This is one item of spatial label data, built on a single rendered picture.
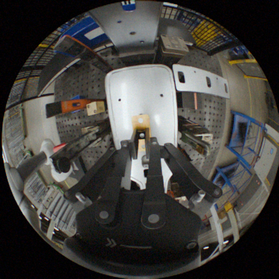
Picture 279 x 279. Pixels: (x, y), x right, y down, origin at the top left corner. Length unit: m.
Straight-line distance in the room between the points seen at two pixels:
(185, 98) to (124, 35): 0.28
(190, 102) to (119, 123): 0.25
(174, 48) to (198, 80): 0.14
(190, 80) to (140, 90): 0.18
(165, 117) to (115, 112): 0.16
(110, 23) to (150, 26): 0.08
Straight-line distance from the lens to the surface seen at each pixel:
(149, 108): 0.29
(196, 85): 0.35
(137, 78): 0.30
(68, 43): 0.30
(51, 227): 8.31
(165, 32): 0.40
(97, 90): 0.68
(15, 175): 0.58
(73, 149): 0.23
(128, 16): 0.22
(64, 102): 0.22
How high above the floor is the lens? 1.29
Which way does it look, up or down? 67 degrees down
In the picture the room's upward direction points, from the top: 175 degrees counter-clockwise
